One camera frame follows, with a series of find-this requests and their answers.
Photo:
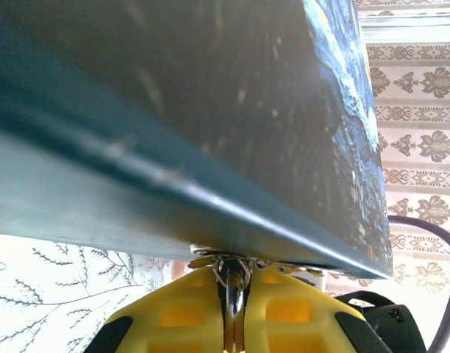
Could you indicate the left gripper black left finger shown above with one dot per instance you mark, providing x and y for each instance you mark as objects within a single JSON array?
[{"x": 113, "y": 331}]

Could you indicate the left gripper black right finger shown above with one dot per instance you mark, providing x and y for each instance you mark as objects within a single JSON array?
[{"x": 357, "y": 334}]

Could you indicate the yellow padlock with steel shackle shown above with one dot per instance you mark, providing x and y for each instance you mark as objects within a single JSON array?
[{"x": 181, "y": 312}]

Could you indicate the starry night print tin box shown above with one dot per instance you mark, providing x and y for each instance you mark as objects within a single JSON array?
[{"x": 210, "y": 92}]

